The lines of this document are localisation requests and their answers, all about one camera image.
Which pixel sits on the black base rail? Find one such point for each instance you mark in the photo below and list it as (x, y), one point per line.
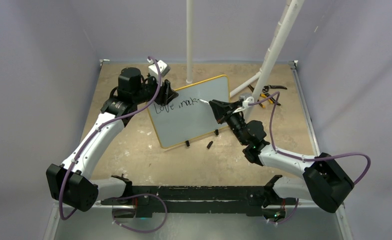
(253, 201)

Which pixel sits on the metal corner bracket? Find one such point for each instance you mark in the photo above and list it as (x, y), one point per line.
(104, 62)
(293, 64)

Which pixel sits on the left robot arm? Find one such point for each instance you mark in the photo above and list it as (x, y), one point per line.
(69, 182)

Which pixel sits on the yellow-framed whiteboard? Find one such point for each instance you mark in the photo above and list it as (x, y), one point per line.
(186, 117)

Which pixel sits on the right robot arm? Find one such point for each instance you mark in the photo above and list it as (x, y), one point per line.
(315, 178)

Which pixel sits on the black marker cap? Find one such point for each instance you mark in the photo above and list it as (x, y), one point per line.
(209, 145)

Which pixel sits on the right metal corner bracket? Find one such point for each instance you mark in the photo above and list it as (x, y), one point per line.
(293, 64)

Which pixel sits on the yellow-handled pliers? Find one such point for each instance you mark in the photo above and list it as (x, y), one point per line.
(271, 100)

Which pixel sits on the white PVC pipe frame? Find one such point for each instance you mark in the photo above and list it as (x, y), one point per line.
(240, 30)

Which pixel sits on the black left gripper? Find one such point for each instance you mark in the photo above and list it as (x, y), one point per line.
(166, 93)

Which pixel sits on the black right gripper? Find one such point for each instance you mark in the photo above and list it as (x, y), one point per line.
(222, 110)

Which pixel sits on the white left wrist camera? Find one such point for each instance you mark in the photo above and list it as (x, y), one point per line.
(158, 69)

